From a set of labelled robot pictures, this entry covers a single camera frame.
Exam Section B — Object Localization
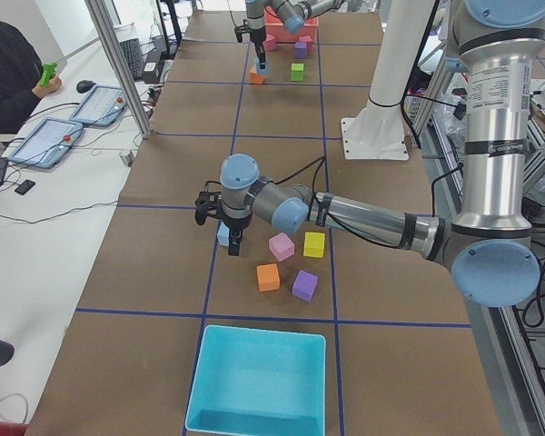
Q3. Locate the blue teach pendant far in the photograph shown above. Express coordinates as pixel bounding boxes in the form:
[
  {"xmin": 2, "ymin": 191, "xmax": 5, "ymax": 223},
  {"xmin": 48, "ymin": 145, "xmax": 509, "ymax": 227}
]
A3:
[{"xmin": 69, "ymin": 85, "xmax": 127, "ymax": 127}]

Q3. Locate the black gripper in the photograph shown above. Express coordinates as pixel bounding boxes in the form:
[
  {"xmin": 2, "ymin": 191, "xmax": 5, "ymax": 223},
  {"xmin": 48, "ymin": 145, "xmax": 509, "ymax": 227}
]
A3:
[
  {"xmin": 253, "ymin": 42, "xmax": 266, "ymax": 71},
  {"xmin": 222, "ymin": 213, "xmax": 252, "ymax": 256}
]

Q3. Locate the black keyboard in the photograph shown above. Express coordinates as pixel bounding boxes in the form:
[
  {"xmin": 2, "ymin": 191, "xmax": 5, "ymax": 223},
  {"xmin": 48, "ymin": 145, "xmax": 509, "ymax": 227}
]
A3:
[{"xmin": 119, "ymin": 38, "xmax": 144, "ymax": 80}]

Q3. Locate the person in black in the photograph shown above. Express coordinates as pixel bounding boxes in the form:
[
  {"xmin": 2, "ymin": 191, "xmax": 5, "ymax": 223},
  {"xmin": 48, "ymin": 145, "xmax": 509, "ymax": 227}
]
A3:
[{"xmin": 0, "ymin": 21, "xmax": 63, "ymax": 134}]

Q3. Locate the magenta foam block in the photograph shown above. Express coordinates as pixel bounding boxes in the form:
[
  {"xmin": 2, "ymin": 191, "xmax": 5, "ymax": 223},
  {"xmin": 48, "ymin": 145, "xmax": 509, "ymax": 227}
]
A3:
[{"xmin": 263, "ymin": 34, "xmax": 277, "ymax": 52}]

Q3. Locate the pink lilac foam block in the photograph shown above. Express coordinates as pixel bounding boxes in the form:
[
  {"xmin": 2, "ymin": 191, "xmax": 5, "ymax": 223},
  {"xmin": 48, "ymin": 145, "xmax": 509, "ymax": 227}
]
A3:
[{"xmin": 268, "ymin": 233, "xmax": 295, "ymax": 262}]

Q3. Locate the green foam block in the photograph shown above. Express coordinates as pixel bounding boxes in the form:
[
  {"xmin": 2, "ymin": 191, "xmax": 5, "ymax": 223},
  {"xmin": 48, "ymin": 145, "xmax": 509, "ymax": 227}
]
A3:
[{"xmin": 290, "ymin": 63, "xmax": 305, "ymax": 82}]

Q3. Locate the black computer mouse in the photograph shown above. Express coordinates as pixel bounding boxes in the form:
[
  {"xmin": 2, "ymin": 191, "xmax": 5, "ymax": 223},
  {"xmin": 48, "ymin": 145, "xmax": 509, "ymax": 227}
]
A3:
[{"xmin": 75, "ymin": 80, "xmax": 96, "ymax": 94}]

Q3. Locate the purple foam block right side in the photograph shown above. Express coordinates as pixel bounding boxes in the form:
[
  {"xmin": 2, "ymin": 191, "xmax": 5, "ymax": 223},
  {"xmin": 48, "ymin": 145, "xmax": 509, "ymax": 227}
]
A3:
[{"xmin": 294, "ymin": 41, "xmax": 308, "ymax": 59}]

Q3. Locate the yellow foam block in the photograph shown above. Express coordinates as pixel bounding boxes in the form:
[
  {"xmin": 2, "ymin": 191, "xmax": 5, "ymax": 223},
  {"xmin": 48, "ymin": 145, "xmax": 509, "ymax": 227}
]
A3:
[{"xmin": 303, "ymin": 232, "xmax": 325, "ymax": 259}]

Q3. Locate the aluminium frame post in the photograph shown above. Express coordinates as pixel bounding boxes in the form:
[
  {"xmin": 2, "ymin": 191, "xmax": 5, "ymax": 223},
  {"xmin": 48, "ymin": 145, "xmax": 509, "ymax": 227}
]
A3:
[{"xmin": 84, "ymin": 0, "xmax": 152, "ymax": 140}]

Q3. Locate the purple foam block left side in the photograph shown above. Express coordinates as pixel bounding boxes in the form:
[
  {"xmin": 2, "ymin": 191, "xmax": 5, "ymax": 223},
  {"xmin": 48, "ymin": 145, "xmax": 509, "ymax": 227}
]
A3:
[{"xmin": 292, "ymin": 270, "xmax": 318, "ymax": 302}]

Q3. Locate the orange foam block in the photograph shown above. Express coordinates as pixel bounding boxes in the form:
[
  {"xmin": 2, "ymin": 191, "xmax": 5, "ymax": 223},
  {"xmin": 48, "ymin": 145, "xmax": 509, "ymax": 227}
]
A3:
[
  {"xmin": 249, "ymin": 66, "xmax": 266, "ymax": 84},
  {"xmin": 256, "ymin": 263, "xmax": 281, "ymax": 292}
]

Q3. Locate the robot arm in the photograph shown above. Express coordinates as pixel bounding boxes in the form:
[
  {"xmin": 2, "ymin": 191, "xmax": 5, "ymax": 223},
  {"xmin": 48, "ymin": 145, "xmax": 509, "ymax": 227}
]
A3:
[
  {"xmin": 213, "ymin": 1, "xmax": 545, "ymax": 307},
  {"xmin": 234, "ymin": 0, "xmax": 342, "ymax": 73}
]

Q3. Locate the orange foam block left side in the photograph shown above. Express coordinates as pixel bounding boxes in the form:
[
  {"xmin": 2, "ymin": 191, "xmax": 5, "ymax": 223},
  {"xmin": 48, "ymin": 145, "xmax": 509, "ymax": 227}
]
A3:
[{"xmin": 256, "ymin": 263, "xmax": 281, "ymax": 292}]

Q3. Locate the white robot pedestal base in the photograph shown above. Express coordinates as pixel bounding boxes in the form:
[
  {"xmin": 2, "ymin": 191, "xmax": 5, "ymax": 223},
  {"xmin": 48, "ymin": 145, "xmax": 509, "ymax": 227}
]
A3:
[{"xmin": 341, "ymin": 0, "xmax": 437, "ymax": 161}]

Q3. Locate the blue teach pendant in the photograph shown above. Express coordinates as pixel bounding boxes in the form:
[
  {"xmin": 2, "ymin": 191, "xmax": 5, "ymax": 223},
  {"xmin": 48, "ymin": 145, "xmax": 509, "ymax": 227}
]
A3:
[
  {"xmin": 8, "ymin": 117, "xmax": 84, "ymax": 169},
  {"xmin": 69, "ymin": 85, "xmax": 127, "ymax": 127}
]

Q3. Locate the purple foam block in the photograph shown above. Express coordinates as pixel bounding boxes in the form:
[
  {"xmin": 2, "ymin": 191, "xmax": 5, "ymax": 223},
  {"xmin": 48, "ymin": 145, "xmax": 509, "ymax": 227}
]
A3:
[
  {"xmin": 292, "ymin": 270, "xmax": 318, "ymax": 302},
  {"xmin": 294, "ymin": 41, "xmax": 308, "ymax": 59}
]

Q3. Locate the blue teach pendant near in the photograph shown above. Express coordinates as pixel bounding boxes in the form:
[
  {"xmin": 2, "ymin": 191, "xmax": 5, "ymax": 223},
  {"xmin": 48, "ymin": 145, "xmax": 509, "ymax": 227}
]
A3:
[{"xmin": 8, "ymin": 117, "xmax": 84, "ymax": 169}]

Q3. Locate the red plastic bin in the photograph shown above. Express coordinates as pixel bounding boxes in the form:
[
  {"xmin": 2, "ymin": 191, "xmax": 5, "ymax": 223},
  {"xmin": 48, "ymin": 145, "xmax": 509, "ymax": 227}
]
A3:
[{"xmin": 263, "ymin": 7, "xmax": 320, "ymax": 46}]

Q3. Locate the black smartphone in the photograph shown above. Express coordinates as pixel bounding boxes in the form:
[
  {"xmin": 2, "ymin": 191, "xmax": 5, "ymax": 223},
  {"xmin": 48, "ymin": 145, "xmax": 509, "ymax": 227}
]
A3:
[{"xmin": 15, "ymin": 179, "xmax": 35, "ymax": 195}]

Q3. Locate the light blue plastic bin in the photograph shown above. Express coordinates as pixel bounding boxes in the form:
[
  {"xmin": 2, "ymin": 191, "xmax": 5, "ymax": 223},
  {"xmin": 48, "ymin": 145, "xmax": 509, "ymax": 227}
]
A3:
[{"xmin": 185, "ymin": 325, "xmax": 326, "ymax": 435}]

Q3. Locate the green handheld tool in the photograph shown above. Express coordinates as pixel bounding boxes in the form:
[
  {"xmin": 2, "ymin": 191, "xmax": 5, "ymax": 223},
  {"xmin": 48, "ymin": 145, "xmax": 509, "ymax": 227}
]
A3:
[{"xmin": 39, "ymin": 63, "xmax": 58, "ymax": 87}]

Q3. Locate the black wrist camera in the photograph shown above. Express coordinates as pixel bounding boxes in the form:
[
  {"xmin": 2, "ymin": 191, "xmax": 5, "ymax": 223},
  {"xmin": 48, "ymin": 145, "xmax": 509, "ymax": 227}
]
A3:
[{"xmin": 194, "ymin": 191, "xmax": 223, "ymax": 225}]

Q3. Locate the orange foam block right side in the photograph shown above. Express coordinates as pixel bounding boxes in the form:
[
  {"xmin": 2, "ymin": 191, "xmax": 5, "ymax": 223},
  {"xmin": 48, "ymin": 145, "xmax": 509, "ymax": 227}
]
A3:
[{"xmin": 249, "ymin": 66, "xmax": 266, "ymax": 84}]

